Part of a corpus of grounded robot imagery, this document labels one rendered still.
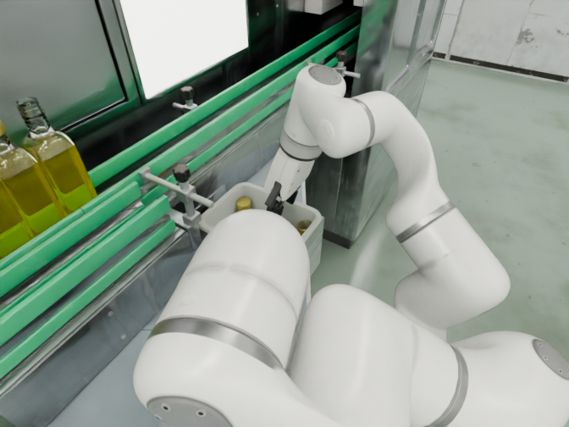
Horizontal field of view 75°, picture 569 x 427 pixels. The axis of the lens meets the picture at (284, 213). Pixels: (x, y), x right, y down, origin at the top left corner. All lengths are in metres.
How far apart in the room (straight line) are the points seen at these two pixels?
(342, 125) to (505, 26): 3.61
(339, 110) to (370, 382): 0.34
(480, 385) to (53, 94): 0.78
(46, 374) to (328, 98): 0.56
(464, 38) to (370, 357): 3.93
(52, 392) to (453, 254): 0.60
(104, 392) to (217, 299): 0.51
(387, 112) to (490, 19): 3.53
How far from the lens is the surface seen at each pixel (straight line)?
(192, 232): 0.74
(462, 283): 0.49
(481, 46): 4.13
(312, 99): 0.54
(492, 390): 0.39
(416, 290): 0.53
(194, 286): 0.26
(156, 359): 0.24
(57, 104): 0.83
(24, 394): 0.67
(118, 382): 0.74
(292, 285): 0.28
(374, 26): 1.30
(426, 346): 0.35
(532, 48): 4.10
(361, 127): 0.52
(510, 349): 0.44
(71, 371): 0.70
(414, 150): 0.57
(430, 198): 0.49
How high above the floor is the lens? 1.38
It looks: 43 degrees down
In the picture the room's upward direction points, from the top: straight up
